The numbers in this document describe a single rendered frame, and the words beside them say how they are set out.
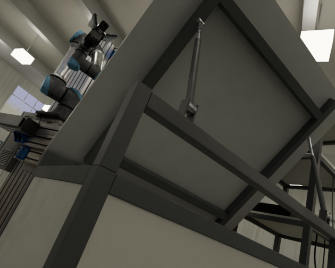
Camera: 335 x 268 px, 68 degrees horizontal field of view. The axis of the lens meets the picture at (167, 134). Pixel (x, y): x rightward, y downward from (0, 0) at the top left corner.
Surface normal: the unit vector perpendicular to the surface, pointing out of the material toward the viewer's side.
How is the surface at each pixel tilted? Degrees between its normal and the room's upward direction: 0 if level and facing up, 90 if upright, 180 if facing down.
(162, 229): 90
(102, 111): 126
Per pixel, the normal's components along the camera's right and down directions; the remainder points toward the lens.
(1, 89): 0.87, 0.13
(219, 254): 0.61, -0.10
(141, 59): 0.30, 0.43
